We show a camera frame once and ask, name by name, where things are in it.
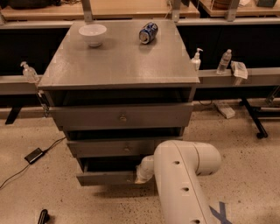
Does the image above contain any black stand leg with caster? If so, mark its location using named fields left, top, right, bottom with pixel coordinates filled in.
left=240, top=98, right=280, bottom=139

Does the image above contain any white box on floor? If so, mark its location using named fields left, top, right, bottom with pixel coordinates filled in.
left=215, top=102, right=235, bottom=119

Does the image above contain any black power adapter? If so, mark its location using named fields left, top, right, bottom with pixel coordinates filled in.
left=24, top=148, right=44, bottom=165

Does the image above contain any wooden workbench top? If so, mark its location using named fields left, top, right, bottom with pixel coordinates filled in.
left=0, top=0, right=201, bottom=22

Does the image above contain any black adapter cable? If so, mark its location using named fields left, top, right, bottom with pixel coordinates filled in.
left=0, top=136, right=67, bottom=191

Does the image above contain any white ceramic bowl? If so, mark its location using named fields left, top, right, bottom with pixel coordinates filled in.
left=79, top=24, right=107, bottom=46

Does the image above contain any grey middle drawer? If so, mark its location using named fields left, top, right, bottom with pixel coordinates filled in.
left=67, top=137, right=181, bottom=158

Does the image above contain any grey top drawer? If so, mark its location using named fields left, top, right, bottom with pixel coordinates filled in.
left=50, top=103, right=193, bottom=130

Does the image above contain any grey wooden drawer cabinet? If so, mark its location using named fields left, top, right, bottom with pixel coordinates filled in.
left=37, top=18, right=200, bottom=186

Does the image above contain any blue soda can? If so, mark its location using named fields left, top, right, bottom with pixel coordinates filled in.
left=139, top=22, right=158, bottom=45

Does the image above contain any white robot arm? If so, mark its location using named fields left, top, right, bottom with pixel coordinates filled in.
left=135, top=140, right=221, bottom=224

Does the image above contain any grey bottom drawer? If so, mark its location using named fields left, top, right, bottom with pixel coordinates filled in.
left=77, top=155, right=144, bottom=186

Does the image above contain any clear plastic water bottle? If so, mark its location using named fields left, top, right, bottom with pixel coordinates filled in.
left=216, top=49, right=232, bottom=74

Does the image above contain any black object bottom left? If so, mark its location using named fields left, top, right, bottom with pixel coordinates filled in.
left=38, top=209, right=50, bottom=224

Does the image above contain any clear pump bottle left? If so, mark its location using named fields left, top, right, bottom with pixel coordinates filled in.
left=20, top=61, right=39, bottom=84

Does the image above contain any black table leg left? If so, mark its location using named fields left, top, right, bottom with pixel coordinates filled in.
left=5, top=107, right=21, bottom=125

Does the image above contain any grey drawer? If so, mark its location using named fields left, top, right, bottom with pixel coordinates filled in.
left=67, top=137, right=181, bottom=158
left=50, top=103, right=193, bottom=130
left=77, top=155, right=144, bottom=186

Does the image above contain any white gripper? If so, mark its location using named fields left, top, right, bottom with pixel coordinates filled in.
left=135, top=156, right=154, bottom=184

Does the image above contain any crumpled white paper packet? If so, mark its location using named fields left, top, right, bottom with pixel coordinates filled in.
left=231, top=61, right=248, bottom=79

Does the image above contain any white pump bottle right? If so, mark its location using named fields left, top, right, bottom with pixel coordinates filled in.
left=191, top=48, right=202, bottom=71

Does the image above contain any grey metal shelf rail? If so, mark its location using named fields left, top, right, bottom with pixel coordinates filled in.
left=0, top=67, right=280, bottom=95

